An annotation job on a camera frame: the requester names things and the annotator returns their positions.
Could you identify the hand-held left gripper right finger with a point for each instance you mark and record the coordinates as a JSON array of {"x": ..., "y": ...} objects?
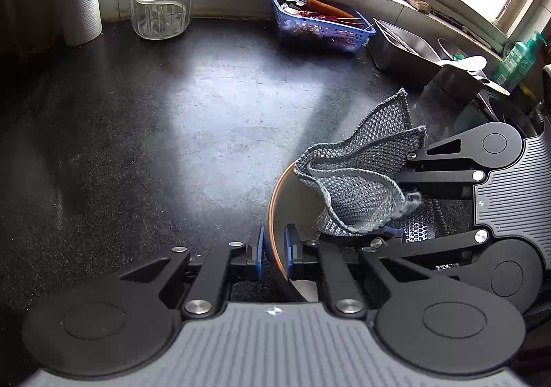
[{"x": 291, "y": 254}]

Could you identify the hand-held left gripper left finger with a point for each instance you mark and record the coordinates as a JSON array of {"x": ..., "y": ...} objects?
[{"x": 258, "y": 254}]

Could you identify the green soap pump bottle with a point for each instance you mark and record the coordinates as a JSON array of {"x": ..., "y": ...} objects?
[{"x": 514, "y": 61}]

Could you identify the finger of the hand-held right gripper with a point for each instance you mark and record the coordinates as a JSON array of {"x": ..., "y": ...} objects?
[
  {"x": 434, "y": 178},
  {"x": 430, "y": 245}
]

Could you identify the red dried chillies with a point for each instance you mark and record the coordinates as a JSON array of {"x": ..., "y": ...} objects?
[{"x": 327, "y": 18}]

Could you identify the ceramic bowl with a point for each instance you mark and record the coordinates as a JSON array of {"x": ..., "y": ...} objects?
[{"x": 297, "y": 206}]

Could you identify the steel sink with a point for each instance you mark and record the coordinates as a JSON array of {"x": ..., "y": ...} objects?
[{"x": 508, "y": 111}]

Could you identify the glass jar with lid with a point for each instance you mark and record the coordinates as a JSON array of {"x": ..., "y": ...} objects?
[{"x": 160, "y": 10}]

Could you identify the orange carrot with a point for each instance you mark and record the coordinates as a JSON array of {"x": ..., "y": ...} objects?
[{"x": 329, "y": 8}]

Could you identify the blue plastic basket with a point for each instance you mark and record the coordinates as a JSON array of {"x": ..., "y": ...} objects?
[{"x": 320, "y": 31}]

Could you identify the white garlic bulb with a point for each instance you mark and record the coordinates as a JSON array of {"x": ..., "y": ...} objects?
[{"x": 289, "y": 8}]

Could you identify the grey mesh dishcloth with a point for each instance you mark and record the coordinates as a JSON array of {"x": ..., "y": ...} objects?
[{"x": 357, "y": 180}]

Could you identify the steel rectangular container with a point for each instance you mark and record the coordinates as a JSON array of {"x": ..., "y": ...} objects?
[{"x": 400, "y": 51}]

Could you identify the white rice spoon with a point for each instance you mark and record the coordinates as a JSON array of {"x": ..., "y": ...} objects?
[{"x": 467, "y": 62}]

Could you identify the brown scrubbing pad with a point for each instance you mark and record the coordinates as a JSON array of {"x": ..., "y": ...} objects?
[{"x": 419, "y": 4}]

